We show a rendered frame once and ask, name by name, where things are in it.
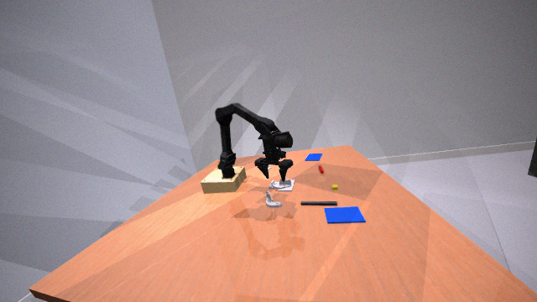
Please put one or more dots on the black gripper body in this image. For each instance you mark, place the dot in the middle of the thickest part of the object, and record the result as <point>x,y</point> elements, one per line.
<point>271,157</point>

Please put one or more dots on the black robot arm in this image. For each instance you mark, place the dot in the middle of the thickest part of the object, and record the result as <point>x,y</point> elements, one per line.
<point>263,125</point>

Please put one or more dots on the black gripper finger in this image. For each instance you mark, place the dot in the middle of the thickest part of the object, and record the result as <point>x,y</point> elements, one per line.
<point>265,170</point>
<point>283,173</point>

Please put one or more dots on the dark grey flat bar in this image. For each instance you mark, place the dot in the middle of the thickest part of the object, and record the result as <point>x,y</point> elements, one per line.
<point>319,203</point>

